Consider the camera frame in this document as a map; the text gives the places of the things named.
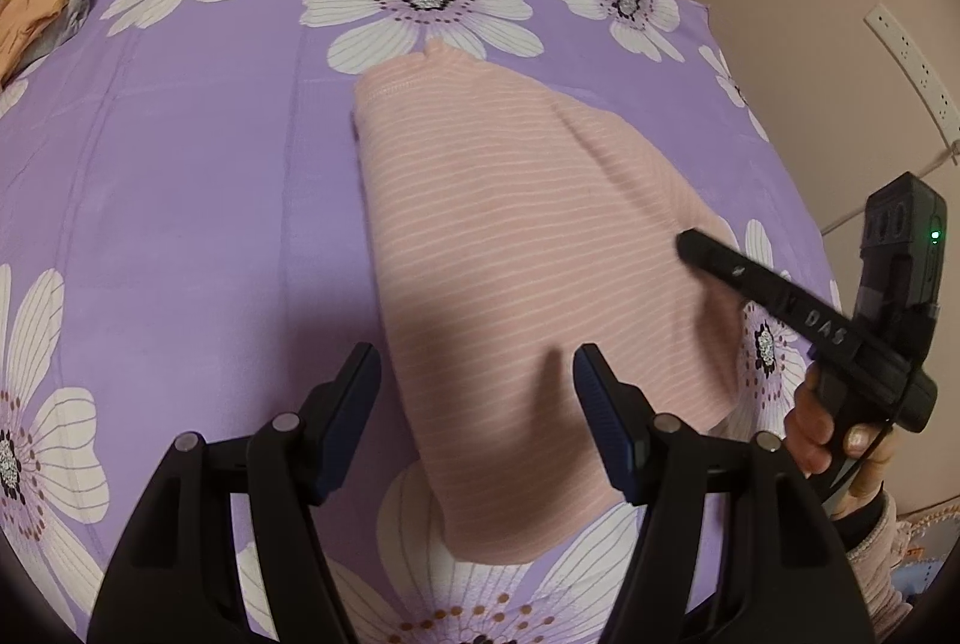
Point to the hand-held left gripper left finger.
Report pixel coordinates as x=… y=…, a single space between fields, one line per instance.
x=352 y=404

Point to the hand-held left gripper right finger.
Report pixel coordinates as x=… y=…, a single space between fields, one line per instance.
x=600 y=419

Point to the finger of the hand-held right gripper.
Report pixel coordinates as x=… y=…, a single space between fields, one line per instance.
x=750 y=273

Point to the pink striped knit sweater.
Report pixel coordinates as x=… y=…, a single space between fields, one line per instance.
x=510 y=239

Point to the person's right forearm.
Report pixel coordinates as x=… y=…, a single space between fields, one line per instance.
x=877 y=569

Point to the person's right hand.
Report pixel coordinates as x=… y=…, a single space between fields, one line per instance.
x=814 y=426

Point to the white power strip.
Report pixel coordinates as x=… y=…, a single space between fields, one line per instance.
x=911 y=63

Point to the purple floral bedsheet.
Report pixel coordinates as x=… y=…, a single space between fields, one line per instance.
x=210 y=179

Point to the folded light orange cloth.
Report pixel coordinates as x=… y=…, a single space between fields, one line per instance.
x=34 y=7

